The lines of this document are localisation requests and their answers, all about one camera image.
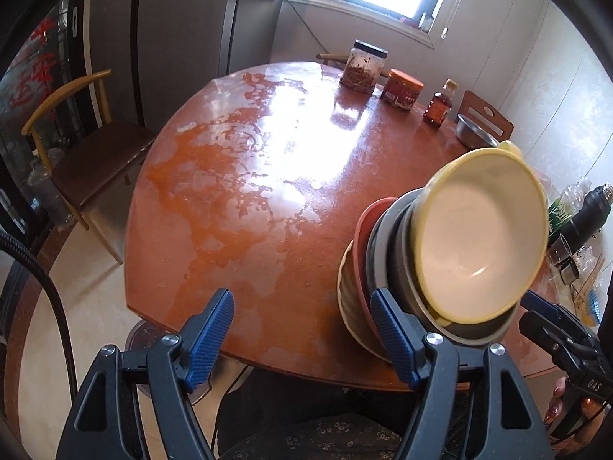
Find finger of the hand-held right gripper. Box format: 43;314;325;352
520;290;602;346
518;311;599;379

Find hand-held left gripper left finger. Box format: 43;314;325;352
55;288;235;460

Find coral pink plate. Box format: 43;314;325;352
353;197;398;346

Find large steel basin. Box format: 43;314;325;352
383;189;520;348

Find wooden frame chair brown seat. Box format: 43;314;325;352
21;69;159;264

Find red jar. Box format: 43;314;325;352
380;68;425;112

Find clear plastic cup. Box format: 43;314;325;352
546;234;575;265

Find small steel cup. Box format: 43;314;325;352
558;256;582;284

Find blue ribbed liners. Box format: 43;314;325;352
582;290;603;327

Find amber sauce bottle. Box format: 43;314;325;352
422;79;459;129

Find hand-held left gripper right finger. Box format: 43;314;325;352
370;287;556;460

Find glass door red decal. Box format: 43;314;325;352
0;0;92;250

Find grey refrigerator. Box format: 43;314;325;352
86;0;240;130

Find black thermos flask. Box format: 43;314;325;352
560;183;613;250

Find small steel bowl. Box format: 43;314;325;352
400;192;480;327

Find person's right hand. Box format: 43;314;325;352
544;378;613;457

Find carved wooden chair back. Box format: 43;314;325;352
459;90;514;140

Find steel bowl with wide rim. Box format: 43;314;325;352
455;114;501;150

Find yellow ribbed plate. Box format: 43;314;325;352
338;244;398;362

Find clear snack jar black lid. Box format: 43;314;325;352
341;39;388;94

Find green-labelled plastic bottle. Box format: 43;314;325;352
546;179;592;235

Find yellow handled bowl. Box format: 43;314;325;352
413;140;549;325

